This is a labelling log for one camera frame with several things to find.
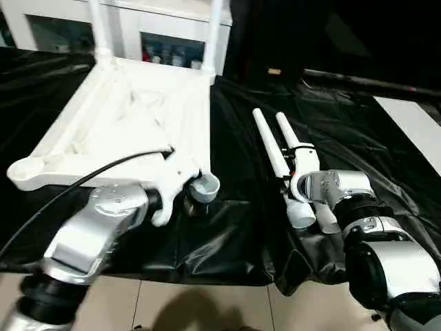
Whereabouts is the white plastic table top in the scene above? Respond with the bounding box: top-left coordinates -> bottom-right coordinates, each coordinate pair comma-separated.
6,56 -> 222,205

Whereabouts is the black mat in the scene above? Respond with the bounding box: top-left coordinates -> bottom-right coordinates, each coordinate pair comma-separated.
0,46 -> 441,297

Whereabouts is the white flat board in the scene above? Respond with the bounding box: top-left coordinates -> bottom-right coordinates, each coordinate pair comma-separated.
373,95 -> 441,177

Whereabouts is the white cabinet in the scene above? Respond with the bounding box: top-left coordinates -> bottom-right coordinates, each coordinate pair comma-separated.
0,0 -> 233,76

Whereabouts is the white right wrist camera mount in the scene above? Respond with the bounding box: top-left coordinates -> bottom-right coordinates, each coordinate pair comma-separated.
281,142 -> 320,201

